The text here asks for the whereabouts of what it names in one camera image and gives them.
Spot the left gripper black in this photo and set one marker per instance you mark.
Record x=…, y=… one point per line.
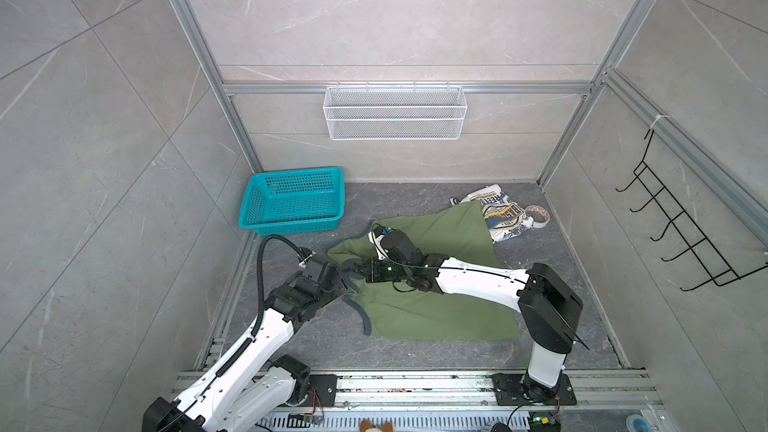
x=340, y=285

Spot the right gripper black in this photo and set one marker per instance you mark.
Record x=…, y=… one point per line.
x=372, y=276

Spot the green tank top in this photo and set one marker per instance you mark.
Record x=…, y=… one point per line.
x=401, y=313

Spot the white tank top navy trim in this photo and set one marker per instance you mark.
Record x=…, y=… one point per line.
x=505, y=218

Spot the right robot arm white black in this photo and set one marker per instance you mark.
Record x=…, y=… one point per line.
x=549, y=307

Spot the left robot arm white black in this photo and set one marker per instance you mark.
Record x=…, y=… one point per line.
x=229, y=396

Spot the teal plastic basket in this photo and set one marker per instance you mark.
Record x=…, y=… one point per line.
x=293, y=201

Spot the roll of white tape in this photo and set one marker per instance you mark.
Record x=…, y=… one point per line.
x=538, y=215

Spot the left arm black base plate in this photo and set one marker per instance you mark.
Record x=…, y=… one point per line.
x=321, y=391

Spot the white wire mesh shelf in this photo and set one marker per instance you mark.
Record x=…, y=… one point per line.
x=358, y=113

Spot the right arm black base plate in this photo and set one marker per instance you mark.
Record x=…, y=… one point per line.
x=510, y=390

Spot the aluminium front rail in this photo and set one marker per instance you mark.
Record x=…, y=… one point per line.
x=386, y=390

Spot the black wire hook rack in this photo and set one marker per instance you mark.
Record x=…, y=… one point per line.
x=717, y=270

